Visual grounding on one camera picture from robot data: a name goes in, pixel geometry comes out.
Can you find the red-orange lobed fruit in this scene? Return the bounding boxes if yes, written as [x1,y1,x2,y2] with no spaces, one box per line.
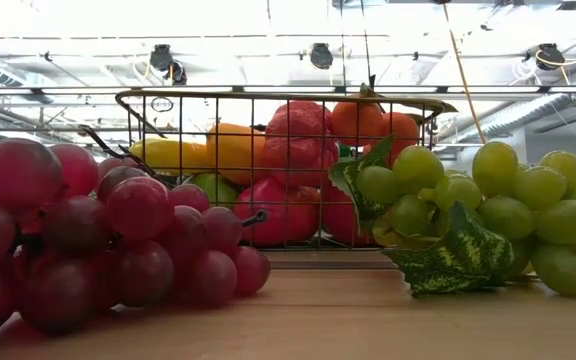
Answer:
[260,99,340,189]

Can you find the yellow mango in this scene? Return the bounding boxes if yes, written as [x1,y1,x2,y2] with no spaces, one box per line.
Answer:
[205,122,269,187]

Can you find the bright red apple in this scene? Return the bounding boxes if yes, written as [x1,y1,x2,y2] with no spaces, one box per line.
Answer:
[320,182,377,247]

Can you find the bright green pear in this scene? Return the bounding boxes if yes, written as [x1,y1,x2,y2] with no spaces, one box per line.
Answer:
[182,172,242,209]

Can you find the orange tangerine cluster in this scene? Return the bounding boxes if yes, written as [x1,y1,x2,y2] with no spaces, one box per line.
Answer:
[328,74,422,166]

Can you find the yellow banana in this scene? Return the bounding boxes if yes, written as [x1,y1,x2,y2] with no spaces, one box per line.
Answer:
[128,138,214,176]

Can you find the red grape bunch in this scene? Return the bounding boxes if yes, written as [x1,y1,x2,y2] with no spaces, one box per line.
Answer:
[0,137,273,344]

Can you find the small black ceiling device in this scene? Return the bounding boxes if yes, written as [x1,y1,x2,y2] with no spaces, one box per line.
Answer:
[166,60,188,86]

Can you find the green grape bunch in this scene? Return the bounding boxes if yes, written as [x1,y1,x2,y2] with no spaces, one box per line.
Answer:
[327,133,576,300]

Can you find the wire mesh basket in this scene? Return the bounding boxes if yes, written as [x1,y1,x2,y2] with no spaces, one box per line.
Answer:
[115,88,458,251]

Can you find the black ceiling cable reel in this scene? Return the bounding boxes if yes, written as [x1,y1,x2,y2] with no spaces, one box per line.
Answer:
[308,42,335,71]
[535,42,567,71]
[148,43,175,72]

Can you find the black hanging ring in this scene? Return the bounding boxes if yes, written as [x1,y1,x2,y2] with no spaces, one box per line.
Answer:
[150,95,175,114]

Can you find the yellow hanging cable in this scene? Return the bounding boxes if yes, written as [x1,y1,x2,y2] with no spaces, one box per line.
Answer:
[440,0,488,145]

